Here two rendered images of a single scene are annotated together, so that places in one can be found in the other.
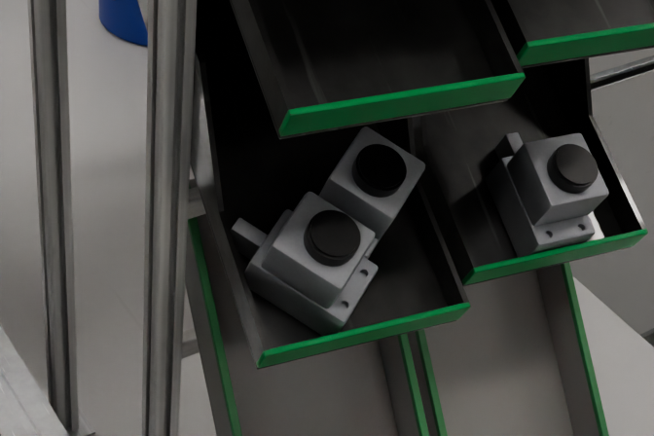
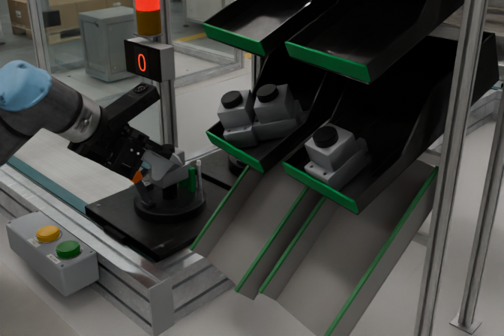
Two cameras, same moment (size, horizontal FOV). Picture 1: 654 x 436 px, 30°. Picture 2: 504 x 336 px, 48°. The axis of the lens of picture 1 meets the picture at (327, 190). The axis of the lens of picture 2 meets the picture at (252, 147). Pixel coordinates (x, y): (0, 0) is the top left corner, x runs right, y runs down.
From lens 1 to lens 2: 0.89 m
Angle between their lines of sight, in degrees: 70
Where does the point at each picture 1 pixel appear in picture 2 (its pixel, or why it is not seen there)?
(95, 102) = not seen: outside the picture
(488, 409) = (324, 287)
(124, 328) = not seen: hidden behind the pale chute
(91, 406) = not seen: hidden behind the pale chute
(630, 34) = (322, 56)
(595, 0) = (350, 52)
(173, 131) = (258, 65)
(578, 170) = (321, 135)
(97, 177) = (463, 222)
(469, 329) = (347, 251)
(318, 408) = (271, 220)
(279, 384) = (269, 202)
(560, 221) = (321, 166)
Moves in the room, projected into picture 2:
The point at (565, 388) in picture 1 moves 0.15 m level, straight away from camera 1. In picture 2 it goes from (357, 313) to (478, 325)
